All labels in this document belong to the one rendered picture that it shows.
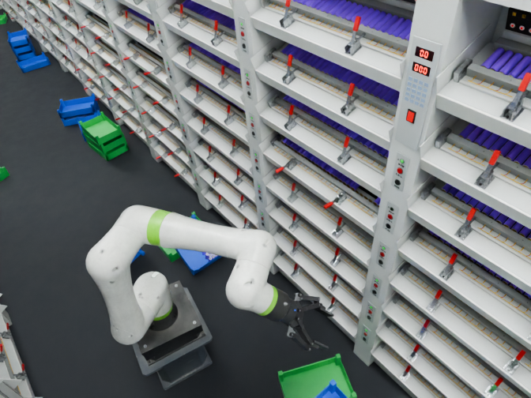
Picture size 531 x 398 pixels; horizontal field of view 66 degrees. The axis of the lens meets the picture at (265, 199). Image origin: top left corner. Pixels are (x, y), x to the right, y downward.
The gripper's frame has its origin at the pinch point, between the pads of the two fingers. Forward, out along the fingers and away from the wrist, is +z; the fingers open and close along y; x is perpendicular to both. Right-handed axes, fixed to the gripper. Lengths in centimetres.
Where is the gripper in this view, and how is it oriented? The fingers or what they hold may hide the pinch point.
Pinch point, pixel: (323, 328)
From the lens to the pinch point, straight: 142.0
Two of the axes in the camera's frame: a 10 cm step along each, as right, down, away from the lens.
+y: -2.4, 8.5, -4.7
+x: 6.5, -2.1, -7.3
